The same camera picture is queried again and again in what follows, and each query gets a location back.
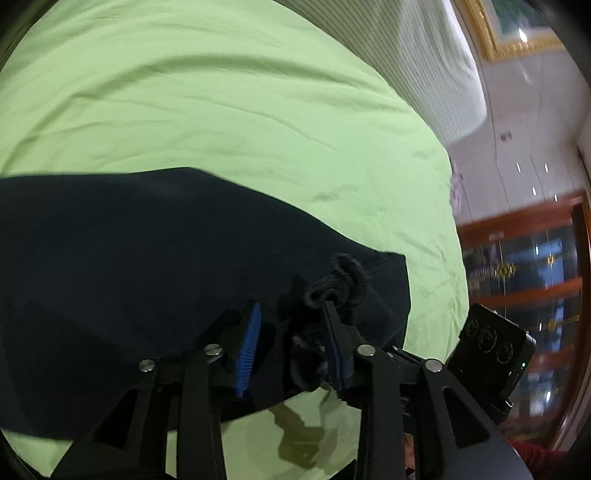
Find red sleeve forearm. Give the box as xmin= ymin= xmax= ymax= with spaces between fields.
xmin=509 ymin=439 xmax=571 ymax=480

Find wooden glass display cabinet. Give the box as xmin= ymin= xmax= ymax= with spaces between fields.
xmin=458 ymin=191 xmax=590 ymax=449

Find dark navy pants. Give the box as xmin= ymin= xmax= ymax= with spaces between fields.
xmin=1 ymin=168 xmax=411 ymax=439

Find person's right hand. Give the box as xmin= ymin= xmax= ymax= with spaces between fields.
xmin=404 ymin=433 xmax=416 ymax=478

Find striped bed headboard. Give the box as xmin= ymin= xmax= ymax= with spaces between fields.
xmin=281 ymin=0 xmax=487 ymax=147

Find gold framed painting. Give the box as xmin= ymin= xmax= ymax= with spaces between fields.
xmin=454 ymin=0 xmax=566 ymax=63

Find green bed sheet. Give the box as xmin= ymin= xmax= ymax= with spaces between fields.
xmin=1 ymin=1 xmax=468 ymax=479

